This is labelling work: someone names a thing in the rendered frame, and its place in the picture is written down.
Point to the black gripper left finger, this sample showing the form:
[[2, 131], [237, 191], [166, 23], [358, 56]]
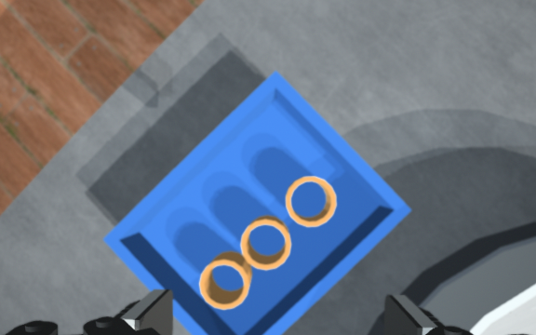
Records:
[[153, 315]]

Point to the bronze bushing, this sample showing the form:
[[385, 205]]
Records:
[[265, 261], [326, 212], [217, 296]]

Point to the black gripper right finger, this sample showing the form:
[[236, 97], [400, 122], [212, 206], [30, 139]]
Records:
[[403, 317]]

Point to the blue crate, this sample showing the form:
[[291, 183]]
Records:
[[239, 172]]

